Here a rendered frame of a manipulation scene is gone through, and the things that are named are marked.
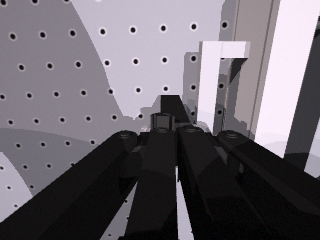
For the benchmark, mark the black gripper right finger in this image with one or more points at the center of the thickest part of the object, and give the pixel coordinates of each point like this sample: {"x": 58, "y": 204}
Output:
{"x": 271, "y": 198}

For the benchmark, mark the grey perforated block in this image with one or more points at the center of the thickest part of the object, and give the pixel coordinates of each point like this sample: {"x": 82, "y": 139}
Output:
{"x": 303, "y": 145}

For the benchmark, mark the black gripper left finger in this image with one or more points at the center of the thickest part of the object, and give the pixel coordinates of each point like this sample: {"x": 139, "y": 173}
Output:
{"x": 81, "y": 203}

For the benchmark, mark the grey perforated base plate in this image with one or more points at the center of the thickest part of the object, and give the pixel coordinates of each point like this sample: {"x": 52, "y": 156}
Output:
{"x": 75, "y": 72}

